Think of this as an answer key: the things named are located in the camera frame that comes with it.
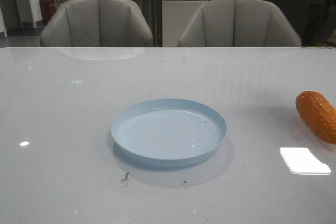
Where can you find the grey upholstered chair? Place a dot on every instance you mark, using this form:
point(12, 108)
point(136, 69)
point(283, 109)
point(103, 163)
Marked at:
point(97, 23)
point(239, 23)

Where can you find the orange corn cob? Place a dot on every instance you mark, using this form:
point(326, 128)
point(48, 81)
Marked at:
point(318, 114)

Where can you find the light blue round plate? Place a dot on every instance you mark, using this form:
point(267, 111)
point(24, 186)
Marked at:
point(169, 132)

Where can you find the red bin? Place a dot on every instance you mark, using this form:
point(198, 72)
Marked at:
point(48, 9)

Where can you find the right grey upholstered chair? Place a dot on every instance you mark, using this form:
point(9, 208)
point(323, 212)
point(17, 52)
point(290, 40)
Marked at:
point(239, 23)

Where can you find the left grey upholstered chair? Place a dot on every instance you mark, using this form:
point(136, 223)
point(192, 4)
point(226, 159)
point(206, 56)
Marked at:
point(97, 23)

